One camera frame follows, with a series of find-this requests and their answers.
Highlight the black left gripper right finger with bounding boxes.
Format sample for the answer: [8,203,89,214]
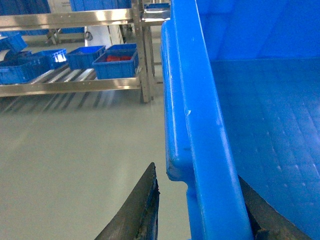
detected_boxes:
[238,177,310,240]

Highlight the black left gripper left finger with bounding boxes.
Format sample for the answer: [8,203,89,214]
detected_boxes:
[96,162,160,240]

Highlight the large blue plastic crate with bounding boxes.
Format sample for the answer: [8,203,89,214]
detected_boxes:
[161,0,320,240]

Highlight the stainless steel roller shelf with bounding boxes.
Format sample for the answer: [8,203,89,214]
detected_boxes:
[0,0,155,103]

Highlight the blue crate with red parts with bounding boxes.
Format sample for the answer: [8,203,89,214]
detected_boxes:
[92,49,139,80]

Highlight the red plastic parts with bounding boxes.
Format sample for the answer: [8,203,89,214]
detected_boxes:
[105,55,132,62]

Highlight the blue crate behind red-parts crate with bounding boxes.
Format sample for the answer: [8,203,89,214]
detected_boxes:
[66,45,106,70]

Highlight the blue crate with white object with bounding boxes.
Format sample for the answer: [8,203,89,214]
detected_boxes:
[32,48,68,70]

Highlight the blue crate far left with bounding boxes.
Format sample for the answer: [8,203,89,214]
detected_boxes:
[0,50,51,85]

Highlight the tilted blue crate upper left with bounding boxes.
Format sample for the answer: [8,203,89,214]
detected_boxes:
[0,33,28,54]

